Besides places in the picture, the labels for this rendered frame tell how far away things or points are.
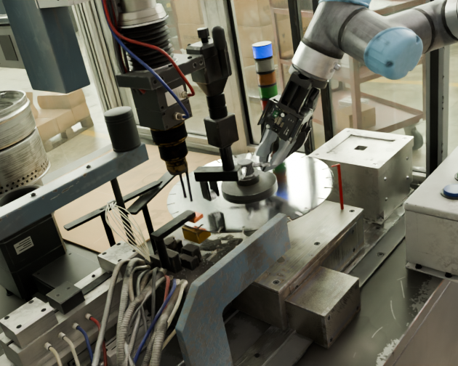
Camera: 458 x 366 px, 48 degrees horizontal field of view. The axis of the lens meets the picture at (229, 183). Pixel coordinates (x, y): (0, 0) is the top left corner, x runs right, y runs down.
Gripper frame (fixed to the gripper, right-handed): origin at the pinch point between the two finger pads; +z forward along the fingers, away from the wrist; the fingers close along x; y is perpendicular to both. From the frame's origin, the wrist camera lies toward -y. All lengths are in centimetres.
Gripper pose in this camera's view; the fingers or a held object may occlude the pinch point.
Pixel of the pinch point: (267, 164)
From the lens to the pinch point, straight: 101.5
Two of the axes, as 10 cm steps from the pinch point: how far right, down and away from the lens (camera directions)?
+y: -3.9, 2.9, -8.7
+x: 8.4, 5.0, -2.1
